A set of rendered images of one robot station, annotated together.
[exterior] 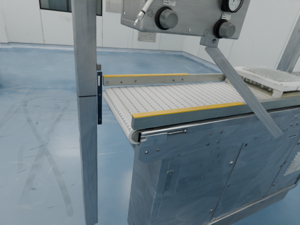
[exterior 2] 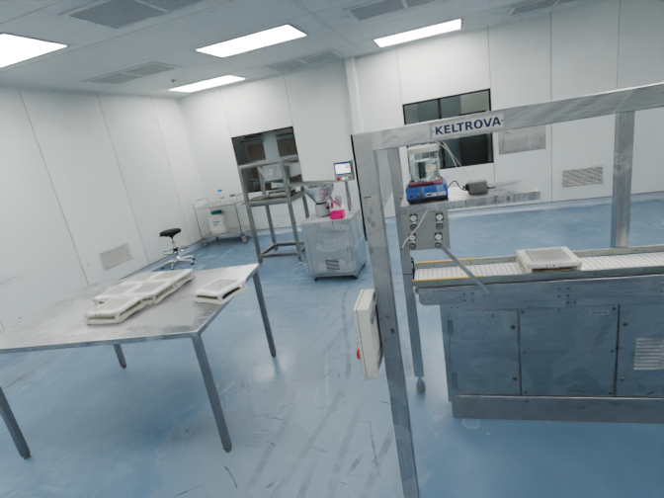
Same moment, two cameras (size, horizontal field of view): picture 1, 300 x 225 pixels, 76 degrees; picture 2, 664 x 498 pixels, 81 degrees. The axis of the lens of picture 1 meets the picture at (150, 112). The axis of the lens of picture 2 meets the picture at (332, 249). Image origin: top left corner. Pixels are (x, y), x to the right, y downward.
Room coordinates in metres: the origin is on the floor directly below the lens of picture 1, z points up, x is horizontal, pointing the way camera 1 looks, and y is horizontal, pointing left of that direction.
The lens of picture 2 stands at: (-1.25, -1.03, 1.68)
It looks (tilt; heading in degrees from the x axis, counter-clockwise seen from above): 16 degrees down; 45
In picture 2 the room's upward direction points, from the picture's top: 10 degrees counter-clockwise
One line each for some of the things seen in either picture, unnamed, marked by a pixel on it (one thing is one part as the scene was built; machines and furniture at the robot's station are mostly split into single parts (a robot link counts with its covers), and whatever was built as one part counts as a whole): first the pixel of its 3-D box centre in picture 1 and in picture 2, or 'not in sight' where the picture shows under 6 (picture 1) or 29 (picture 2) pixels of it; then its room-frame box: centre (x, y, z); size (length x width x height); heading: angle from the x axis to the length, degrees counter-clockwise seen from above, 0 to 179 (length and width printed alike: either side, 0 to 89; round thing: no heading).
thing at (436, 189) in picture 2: not in sight; (426, 189); (0.50, -0.01, 1.35); 0.21 x 0.20 x 0.09; 29
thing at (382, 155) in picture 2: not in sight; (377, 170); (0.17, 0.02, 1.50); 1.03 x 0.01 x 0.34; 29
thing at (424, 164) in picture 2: not in sight; (424, 161); (0.51, -0.01, 1.49); 0.15 x 0.15 x 0.19
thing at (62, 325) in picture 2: not in sight; (133, 303); (-0.44, 1.80, 0.80); 1.50 x 1.10 x 0.04; 125
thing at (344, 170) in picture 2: not in sight; (346, 186); (2.36, 2.17, 1.07); 0.23 x 0.10 x 0.62; 116
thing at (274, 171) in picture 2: not in sight; (290, 212); (2.28, 3.21, 0.75); 1.43 x 1.06 x 1.50; 116
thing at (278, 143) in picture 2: not in sight; (267, 161); (3.58, 5.18, 1.43); 1.32 x 0.01 x 1.11; 116
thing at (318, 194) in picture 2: not in sight; (326, 200); (2.17, 2.36, 0.95); 0.49 x 0.36 x 0.37; 116
